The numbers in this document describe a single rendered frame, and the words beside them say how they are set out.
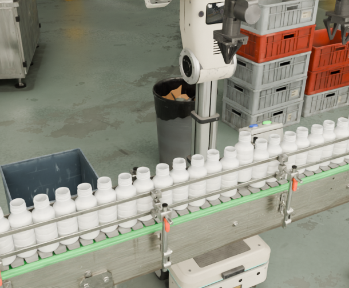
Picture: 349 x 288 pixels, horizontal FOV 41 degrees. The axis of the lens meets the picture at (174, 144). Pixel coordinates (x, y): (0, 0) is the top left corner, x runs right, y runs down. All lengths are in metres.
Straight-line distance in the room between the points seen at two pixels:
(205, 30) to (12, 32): 3.16
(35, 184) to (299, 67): 2.69
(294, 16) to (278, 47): 0.26
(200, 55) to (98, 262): 0.98
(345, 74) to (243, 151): 3.22
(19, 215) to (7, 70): 3.80
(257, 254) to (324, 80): 2.36
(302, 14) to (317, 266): 1.99
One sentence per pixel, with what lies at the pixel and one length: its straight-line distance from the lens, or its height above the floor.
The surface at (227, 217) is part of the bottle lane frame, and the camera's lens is 1.51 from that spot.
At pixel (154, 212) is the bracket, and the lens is 1.35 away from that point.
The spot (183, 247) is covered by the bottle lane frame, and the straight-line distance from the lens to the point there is 1.49.
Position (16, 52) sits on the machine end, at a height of 0.39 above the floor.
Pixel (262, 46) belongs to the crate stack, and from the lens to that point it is 3.65.
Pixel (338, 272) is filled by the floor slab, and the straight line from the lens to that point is 2.81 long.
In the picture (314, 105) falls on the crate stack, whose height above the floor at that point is 0.10.
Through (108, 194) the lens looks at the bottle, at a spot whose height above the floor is 1.13.
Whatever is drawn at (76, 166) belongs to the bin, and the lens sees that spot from 1.92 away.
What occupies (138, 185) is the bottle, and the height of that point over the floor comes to 1.13.
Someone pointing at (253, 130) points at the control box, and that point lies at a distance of 1.65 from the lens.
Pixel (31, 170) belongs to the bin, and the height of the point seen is 0.90.
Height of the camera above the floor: 1.88
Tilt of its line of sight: 30 degrees down
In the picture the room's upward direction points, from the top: 1 degrees clockwise
